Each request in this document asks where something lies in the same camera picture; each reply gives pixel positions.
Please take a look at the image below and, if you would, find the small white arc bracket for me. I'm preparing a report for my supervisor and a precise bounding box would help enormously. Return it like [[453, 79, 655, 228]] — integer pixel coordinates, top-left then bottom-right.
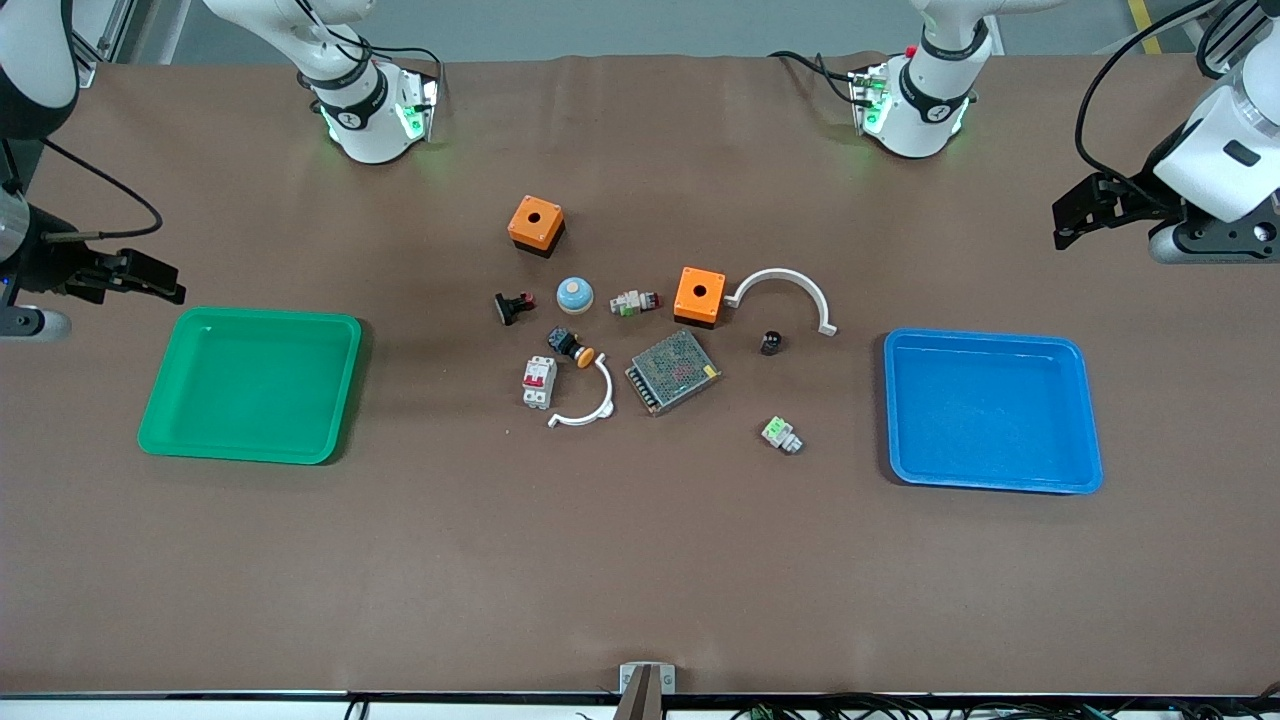
[[547, 355, 616, 429]]

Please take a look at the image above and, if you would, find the orange capped black knob switch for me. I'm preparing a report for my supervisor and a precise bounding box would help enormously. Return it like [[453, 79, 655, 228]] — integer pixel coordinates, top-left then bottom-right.
[[546, 327, 598, 369]]

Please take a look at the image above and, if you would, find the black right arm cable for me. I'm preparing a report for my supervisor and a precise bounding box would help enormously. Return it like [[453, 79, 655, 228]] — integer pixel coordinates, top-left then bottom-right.
[[40, 140, 164, 241]]

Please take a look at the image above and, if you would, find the white red circuit breaker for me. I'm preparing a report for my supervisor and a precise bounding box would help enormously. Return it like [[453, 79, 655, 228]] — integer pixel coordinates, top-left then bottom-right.
[[521, 355, 559, 411]]

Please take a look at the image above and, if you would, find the large white arc bracket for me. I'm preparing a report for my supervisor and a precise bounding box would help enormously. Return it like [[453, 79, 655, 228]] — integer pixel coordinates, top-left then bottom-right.
[[724, 268, 839, 337]]

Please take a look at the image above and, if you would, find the brown table cover mat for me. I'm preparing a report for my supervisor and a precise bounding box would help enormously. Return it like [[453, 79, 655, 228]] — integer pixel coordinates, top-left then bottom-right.
[[0, 52, 1280, 696]]

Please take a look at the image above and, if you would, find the green plastic tray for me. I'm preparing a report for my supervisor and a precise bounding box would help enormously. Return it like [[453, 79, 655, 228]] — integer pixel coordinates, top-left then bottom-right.
[[137, 306, 363, 466]]

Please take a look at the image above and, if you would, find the blue plastic tray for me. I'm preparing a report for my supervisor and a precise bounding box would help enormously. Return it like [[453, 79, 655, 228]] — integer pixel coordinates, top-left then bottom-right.
[[884, 328, 1104, 495]]

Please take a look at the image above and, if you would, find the grey metal table bracket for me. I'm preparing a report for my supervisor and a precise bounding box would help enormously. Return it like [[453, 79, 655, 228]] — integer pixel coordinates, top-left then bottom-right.
[[619, 662, 677, 720]]

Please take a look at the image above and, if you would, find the orange button box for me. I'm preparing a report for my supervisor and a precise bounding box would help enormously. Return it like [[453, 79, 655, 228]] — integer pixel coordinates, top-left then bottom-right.
[[673, 266, 728, 329], [507, 195, 567, 260]]

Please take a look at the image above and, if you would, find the aluminium frame profile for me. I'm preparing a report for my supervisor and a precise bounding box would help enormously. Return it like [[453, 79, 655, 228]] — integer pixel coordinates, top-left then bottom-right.
[[60, 0, 136, 89]]

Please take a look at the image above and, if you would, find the black base cable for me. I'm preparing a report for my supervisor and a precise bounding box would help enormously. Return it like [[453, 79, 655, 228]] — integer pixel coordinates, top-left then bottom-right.
[[770, 50, 863, 106]]

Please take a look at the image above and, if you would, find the metal mesh power supply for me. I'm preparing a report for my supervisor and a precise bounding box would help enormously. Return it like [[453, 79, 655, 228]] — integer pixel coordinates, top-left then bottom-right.
[[625, 328, 723, 418]]

